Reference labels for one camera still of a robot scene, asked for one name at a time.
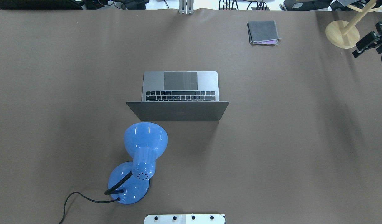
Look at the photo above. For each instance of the aluminium camera mast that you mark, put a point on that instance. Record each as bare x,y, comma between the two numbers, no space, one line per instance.
186,7

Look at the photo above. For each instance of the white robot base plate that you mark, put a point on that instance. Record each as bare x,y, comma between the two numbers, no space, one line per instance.
185,219

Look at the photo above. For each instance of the wooden mug tree stand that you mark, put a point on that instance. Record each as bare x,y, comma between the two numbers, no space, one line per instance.
344,34

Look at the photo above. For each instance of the blue desk lamp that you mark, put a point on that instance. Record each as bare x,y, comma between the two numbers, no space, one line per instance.
145,142

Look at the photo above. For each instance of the grey laptop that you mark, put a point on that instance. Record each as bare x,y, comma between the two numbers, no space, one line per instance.
179,96

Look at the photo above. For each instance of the folded grey cloth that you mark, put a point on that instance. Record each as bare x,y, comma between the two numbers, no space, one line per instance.
263,32

